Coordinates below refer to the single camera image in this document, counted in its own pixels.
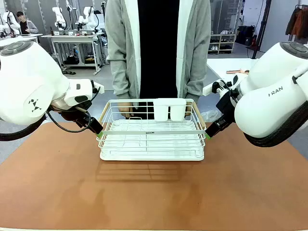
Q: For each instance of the white background workbench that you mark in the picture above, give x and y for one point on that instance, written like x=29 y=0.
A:
x=72 y=38

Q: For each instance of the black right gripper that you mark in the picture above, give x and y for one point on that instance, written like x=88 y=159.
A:
x=226 y=103

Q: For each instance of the background person dark jacket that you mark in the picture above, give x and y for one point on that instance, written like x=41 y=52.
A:
x=27 y=25

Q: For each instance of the person left forearm grey sleeve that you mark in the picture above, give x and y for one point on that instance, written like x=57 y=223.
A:
x=196 y=79

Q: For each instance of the white shoe shelf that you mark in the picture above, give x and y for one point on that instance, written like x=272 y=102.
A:
x=222 y=43

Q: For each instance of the pink flat object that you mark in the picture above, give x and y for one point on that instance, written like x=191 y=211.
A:
x=237 y=71

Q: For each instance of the person left hand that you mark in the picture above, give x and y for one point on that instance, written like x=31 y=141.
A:
x=188 y=109

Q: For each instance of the person right forearm grey sleeve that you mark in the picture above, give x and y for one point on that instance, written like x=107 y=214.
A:
x=120 y=79

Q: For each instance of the clear plastic bag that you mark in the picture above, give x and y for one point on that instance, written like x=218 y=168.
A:
x=209 y=116

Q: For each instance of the white neighbour table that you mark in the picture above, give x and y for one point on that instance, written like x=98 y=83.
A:
x=231 y=65

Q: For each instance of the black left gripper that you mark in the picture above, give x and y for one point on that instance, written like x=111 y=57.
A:
x=68 y=115

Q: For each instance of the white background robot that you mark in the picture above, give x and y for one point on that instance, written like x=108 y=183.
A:
x=87 y=18
x=59 y=18
x=9 y=24

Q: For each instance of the person right hand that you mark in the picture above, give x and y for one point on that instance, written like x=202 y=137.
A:
x=125 y=110

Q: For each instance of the white plastic cutlery holder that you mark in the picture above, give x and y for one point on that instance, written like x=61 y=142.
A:
x=169 y=109

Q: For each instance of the person torso grey cardigan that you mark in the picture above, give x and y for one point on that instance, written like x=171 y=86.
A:
x=158 y=48

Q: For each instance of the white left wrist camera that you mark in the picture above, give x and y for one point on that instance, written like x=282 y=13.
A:
x=98 y=87

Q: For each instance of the hanging brown clothes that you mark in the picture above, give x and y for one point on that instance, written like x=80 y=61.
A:
x=298 y=22

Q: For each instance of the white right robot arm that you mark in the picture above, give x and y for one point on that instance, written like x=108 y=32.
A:
x=269 y=96

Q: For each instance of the black slanted pole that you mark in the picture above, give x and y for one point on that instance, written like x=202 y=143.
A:
x=262 y=26

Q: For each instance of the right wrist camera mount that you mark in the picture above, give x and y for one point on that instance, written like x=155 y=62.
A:
x=222 y=87

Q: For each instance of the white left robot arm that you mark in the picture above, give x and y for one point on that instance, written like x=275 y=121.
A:
x=29 y=72

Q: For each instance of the black bag under workbench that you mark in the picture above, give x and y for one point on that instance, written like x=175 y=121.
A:
x=71 y=59

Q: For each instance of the black bags pile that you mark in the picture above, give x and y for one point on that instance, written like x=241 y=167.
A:
x=246 y=34

